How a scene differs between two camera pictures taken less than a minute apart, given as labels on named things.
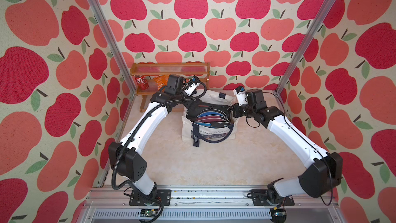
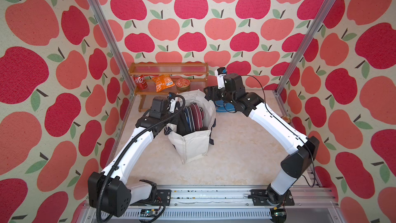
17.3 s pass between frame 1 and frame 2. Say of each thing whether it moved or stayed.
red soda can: stayed
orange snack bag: stayed
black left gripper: moved
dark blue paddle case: moved
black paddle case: moved
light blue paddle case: moved
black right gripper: moved
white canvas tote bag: moved
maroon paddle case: moved
